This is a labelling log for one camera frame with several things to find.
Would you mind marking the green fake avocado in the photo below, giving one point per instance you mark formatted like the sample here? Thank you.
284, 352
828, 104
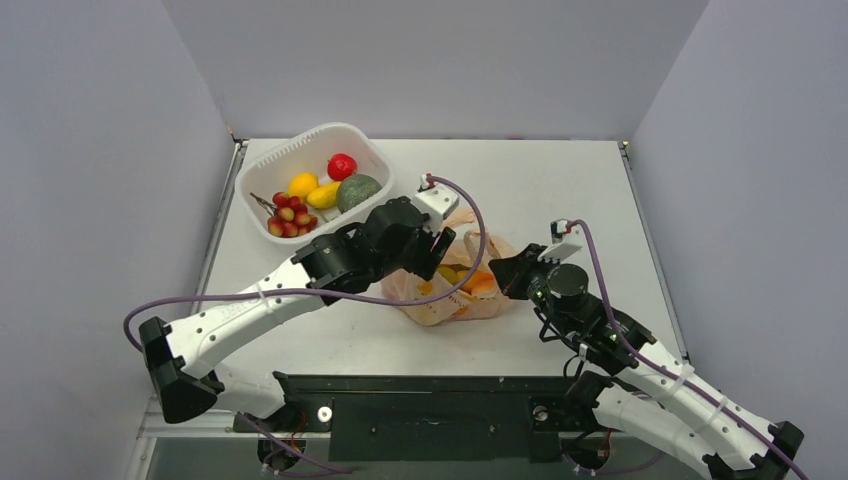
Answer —
354, 190

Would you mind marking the red fake grape bunch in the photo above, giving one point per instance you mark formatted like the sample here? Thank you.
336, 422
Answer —
287, 216

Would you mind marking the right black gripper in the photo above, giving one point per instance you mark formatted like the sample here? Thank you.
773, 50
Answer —
530, 270

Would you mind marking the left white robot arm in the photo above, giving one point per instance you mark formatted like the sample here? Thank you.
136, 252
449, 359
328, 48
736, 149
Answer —
184, 357

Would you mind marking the yellow fake lemon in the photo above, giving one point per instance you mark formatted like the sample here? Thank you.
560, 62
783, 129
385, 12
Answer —
302, 185

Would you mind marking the green fake fruit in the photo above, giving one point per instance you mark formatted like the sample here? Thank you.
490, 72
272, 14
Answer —
448, 273

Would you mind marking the red fake apple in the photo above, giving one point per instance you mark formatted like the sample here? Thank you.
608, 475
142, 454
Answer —
341, 166

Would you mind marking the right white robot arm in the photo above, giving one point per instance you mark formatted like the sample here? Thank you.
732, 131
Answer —
637, 385

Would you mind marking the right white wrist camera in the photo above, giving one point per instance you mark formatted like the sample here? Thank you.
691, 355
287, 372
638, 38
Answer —
566, 240

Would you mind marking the orange fake fruit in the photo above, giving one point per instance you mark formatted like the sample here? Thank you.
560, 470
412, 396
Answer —
478, 284

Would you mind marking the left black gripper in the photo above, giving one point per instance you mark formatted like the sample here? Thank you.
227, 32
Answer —
432, 247

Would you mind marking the translucent orange plastic bag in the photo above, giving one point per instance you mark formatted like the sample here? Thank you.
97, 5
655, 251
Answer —
459, 306

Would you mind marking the yellow fake mango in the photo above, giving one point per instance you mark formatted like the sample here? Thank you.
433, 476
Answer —
324, 197

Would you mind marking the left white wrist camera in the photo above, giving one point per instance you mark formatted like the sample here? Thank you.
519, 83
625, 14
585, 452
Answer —
436, 201

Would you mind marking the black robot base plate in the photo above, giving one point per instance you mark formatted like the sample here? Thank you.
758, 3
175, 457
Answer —
431, 418

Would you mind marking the white plastic basket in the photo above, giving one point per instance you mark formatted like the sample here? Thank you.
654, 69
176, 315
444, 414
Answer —
309, 152

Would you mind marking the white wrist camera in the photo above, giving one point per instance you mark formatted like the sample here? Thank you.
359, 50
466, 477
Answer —
436, 201
566, 240

